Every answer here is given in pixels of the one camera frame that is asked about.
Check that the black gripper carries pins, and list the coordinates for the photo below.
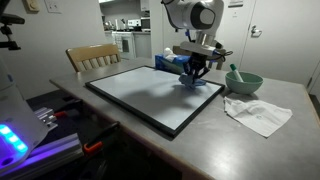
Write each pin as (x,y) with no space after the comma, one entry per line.
(199,62)

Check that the blue towel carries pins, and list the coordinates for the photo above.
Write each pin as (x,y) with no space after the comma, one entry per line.
(190,83)

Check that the white robot base blue lights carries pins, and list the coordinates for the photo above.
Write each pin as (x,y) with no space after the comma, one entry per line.
(16,116)

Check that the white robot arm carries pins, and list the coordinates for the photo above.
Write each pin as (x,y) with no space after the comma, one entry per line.
(193,15)

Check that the black framed whiteboard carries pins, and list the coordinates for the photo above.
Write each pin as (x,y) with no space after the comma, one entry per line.
(153,96)

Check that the wooden slatted chair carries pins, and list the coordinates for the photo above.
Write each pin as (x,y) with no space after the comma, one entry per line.
(218,63)
(93,53)

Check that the blue tissue box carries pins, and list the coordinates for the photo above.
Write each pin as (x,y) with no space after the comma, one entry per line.
(168,65)

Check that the white tissue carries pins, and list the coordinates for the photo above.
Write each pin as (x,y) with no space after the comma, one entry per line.
(169,53)

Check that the white marker green cap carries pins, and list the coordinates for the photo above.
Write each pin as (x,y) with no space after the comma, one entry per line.
(236,74)

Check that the green bowl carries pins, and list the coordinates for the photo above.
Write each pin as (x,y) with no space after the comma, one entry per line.
(245,86)

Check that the microwave oven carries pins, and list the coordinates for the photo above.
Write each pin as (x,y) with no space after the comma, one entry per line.
(145,23)

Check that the white crumpled cloth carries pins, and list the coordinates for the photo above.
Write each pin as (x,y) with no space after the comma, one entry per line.
(256,115)

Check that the white kitchen stove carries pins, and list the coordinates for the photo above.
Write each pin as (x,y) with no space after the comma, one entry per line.
(125,45)

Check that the white door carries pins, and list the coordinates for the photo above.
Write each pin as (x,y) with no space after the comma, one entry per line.
(286,40)

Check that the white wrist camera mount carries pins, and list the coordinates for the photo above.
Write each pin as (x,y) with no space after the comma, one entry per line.
(200,49)

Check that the silver metal bracket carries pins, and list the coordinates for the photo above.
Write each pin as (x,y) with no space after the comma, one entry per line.
(46,116)

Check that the aluminium extrusion rail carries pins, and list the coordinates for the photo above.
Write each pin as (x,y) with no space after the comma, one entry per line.
(56,151)

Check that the beige wall dial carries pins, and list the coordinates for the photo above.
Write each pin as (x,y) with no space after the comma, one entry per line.
(31,5)

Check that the black camera on stand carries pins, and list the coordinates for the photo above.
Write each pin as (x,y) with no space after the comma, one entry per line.
(8,20)

